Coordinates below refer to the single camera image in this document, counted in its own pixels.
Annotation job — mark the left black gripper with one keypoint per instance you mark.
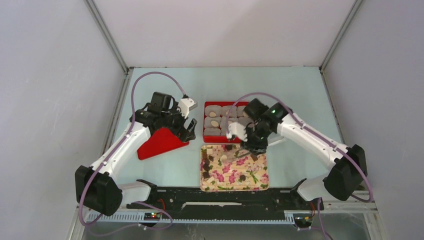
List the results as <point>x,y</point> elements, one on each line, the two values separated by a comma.
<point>180,131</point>

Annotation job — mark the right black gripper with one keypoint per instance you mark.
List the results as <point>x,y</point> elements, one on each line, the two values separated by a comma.
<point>250,144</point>

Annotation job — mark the white oval chocolate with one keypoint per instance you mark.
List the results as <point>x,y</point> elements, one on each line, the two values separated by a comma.
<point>214,123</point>
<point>212,114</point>

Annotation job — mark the silver serving tongs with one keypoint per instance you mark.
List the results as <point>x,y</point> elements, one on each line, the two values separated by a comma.
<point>254,148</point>

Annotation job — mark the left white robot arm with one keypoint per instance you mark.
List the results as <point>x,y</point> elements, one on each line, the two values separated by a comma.
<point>96,186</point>

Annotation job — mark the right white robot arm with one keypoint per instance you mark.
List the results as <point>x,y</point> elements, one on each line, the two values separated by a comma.
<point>346,166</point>

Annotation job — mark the red chocolate box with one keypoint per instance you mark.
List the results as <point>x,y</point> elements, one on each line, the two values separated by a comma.
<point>223,110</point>

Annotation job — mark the striped brown chocolate bar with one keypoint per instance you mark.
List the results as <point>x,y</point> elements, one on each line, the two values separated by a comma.
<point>254,157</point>

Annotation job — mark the red box lid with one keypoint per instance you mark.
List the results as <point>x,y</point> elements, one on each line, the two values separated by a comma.
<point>162,141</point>

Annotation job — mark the floral serving tray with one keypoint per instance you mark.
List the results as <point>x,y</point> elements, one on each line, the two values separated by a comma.
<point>241,175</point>

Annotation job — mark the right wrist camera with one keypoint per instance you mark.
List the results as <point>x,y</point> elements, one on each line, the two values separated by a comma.
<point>236,130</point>

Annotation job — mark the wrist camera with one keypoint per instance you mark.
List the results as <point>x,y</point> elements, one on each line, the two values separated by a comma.
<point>186,104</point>
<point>236,130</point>

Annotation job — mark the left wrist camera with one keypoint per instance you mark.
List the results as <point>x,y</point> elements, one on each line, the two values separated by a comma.
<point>186,104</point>

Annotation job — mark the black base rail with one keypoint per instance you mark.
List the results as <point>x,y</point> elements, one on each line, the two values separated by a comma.
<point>193,204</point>

